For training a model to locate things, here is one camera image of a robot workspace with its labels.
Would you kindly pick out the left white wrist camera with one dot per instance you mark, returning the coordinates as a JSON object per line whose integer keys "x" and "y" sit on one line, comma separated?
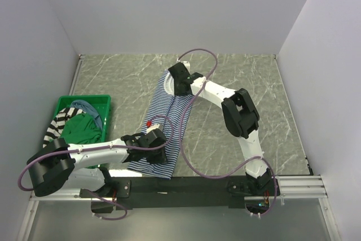
{"x": 152, "y": 126}

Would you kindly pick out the grey blue garment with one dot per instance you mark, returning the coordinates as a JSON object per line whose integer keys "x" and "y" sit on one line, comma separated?
{"x": 89, "y": 109}

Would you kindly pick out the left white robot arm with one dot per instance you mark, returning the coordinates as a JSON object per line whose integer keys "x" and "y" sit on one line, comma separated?
{"x": 75, "y": 166}

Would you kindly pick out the black white striped garment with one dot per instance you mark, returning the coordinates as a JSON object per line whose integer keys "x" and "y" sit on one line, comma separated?
{"x": 57, "y": 125}

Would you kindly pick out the green garment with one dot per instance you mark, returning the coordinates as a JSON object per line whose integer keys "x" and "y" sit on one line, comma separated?
{"x": 81, "y": 129}

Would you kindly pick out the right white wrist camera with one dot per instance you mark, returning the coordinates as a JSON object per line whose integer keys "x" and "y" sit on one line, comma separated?
{"x": 185, "y": 63}

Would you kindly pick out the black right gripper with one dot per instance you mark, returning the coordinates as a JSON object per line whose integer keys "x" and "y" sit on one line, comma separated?
{"x": 177, "y": 92}

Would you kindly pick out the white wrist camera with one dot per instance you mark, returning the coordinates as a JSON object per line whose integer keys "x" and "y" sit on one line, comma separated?
{"x": 185, "y": 63}
{"x": 152, "y": 126}

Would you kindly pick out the aluminium frame rail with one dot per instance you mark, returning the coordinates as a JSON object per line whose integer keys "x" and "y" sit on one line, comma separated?
{"x": 291, "y": 187}

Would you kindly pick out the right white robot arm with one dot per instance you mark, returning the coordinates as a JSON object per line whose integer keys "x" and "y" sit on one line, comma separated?
{"x": 240, "y": 117}

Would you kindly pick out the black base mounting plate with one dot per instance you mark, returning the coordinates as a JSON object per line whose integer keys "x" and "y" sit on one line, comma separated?
{"x": 152, "y": 192}

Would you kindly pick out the green plastic basket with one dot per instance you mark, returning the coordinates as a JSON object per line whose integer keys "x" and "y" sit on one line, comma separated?
{"x": 102, "y": 103}

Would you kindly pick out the blue white striped tank top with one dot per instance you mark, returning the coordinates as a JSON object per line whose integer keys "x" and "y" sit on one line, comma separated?
{"x": 173, "y": 113}

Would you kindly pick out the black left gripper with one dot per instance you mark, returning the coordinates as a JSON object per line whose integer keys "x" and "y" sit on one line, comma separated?
{"x": 160, "y": 158}

